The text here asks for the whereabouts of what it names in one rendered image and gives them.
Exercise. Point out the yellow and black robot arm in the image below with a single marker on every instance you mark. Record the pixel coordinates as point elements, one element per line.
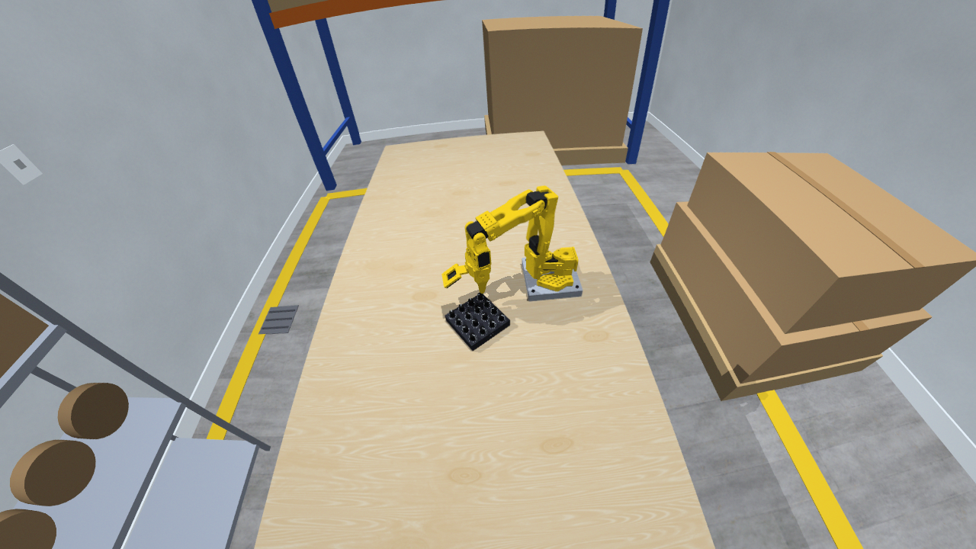
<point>537,255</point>

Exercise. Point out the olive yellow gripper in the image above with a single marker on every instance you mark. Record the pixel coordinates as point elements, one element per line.
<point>481,276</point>

